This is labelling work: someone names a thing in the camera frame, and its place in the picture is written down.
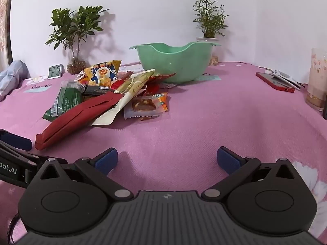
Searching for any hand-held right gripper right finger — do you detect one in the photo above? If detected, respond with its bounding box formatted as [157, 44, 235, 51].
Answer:
[201, 147, 302, 201]

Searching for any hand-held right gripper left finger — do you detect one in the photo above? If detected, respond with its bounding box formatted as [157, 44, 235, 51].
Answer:
[33, 147, 134, 202]

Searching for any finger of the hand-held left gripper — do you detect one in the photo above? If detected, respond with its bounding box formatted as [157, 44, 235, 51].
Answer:
[0, 141, 68, 170]
[0, 130, 33, 151]

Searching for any green snack packet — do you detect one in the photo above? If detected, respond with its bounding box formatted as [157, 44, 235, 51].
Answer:
[42, 80, 86, 121]

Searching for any yellow chip bag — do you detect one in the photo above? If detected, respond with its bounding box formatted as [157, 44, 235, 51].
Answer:
[78, 60, 122, 87]

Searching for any green plastic bowl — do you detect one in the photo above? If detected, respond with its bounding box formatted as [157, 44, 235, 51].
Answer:
[129, 41, 221, 84]

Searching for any dark red long packet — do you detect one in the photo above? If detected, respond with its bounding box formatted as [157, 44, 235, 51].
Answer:
[35, 92, 125, 150]

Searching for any pink flowered cloth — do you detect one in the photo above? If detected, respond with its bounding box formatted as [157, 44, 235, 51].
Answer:
[0, 61, 327, 245]

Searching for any clear wrapped pastry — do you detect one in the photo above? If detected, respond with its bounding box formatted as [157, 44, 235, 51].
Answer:
[124, 96, 164, 120]

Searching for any light blue cloth bundle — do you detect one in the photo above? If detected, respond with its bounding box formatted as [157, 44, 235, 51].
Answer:
[0, 60, 28, 101]

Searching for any cream bag with green print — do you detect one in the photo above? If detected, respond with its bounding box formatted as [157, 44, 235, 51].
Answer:
[91, 69, 155, 126]

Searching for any white digital clock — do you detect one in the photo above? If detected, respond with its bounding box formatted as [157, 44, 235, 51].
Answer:
[48, 64, 62, 79]

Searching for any orange snack packet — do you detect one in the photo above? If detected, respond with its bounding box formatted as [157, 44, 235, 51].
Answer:
[153, 92, 169, 112]

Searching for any red smartphone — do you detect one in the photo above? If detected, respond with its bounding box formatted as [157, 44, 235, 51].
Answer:
[256, 72, 295, 92]

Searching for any glass vase with pebbles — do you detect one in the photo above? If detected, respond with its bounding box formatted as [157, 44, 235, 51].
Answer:
[67, 57, 86, 75]

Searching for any white flat device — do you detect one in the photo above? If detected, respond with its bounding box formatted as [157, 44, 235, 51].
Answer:
[272, 69, 302, 88]

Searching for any floral beige curtain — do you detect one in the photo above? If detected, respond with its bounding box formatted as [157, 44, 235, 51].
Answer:
[0, 0, 13, 68]

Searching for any printed glass cup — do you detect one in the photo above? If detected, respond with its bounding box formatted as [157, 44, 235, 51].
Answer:
[306, 48, 327, 111]

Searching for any broad-leaf green plant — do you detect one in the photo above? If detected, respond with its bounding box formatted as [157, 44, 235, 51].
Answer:
[44, 5, 110, 68]

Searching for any fine-leaf green plant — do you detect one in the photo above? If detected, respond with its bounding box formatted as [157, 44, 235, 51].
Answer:
[192, 0, 229, 39]

